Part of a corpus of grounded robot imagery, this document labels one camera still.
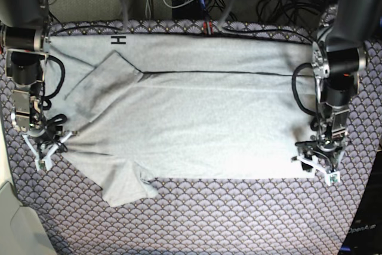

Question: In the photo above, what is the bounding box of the black OpenArm base panel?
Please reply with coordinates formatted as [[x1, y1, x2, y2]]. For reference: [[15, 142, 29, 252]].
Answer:
[[338, 151, 381, 254]]

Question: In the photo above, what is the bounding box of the light grey T-shirt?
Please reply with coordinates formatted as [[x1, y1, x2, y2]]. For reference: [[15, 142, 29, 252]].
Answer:
[[48, 34, 315, 207]]

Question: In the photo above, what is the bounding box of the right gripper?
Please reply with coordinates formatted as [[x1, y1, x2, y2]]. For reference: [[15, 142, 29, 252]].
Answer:
[[22, 114, 78, 170]]

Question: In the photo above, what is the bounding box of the black power adapter box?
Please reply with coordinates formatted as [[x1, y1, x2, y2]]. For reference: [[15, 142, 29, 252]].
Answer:
[[171, 0, 205, 20]]

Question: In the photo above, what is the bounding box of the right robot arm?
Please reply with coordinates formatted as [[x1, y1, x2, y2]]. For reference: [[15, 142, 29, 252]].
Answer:
[[1, 0, 73, 171]]

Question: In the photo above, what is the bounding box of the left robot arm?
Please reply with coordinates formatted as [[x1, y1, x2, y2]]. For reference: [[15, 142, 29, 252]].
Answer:
[[291, 0, 381, 186]]

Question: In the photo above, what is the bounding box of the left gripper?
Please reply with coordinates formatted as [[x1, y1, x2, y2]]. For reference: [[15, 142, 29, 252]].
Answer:
[[291, 138, 346, 185]]

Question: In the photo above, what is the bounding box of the white plastic bin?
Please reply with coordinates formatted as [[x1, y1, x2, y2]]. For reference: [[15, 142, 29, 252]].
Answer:
[[1, 182, 56, 254]]

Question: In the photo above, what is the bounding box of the red table clamp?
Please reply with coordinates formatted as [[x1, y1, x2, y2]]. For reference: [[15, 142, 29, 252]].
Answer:
[[202, 21, 214, 35]]

